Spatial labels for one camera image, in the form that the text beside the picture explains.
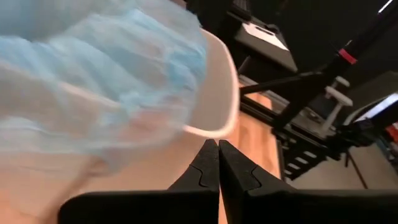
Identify black pole with red band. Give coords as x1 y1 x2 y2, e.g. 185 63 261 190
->
273 6 398 130

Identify light blue plastic trash bag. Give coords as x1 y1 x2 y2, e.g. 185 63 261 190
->
0 0 208 178

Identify white tubular stand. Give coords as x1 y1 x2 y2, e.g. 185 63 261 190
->
321 75 354 131

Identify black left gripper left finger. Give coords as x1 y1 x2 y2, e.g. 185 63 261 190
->
57 138 221 224

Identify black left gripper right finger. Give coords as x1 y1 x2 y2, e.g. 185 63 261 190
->
218 139 398 224

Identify grey laptop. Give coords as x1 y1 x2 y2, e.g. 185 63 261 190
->
234 18 299 73

